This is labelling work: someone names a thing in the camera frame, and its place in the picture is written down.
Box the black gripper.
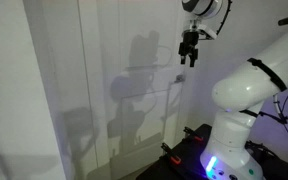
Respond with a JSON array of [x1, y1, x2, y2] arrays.
[[178, 29, 200, 68]]

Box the silver door lever handle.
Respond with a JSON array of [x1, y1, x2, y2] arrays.
[[174, 73, 187, 84]]

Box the white panel door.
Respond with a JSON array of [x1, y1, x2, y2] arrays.
[[77, 0, 189, 180]]

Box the black clamp with orange grip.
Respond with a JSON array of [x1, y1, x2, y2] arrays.
[[182, 126, 205, 143], [160, 142, 183, 166]]

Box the black robot cart platform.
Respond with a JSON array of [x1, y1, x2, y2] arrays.
[[135, 123, 288, 180]]

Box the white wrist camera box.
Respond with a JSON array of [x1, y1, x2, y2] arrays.
[[197, 27, 219, 41]]

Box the black arm cable harness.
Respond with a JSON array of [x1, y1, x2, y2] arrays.
[[216, 0, 288, 126]]

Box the black cable bundle on cart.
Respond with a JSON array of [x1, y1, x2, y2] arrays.
[[245, 139, 278, 158]]

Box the white door frame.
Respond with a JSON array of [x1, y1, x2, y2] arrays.
[[22, 0, 100, 180]]

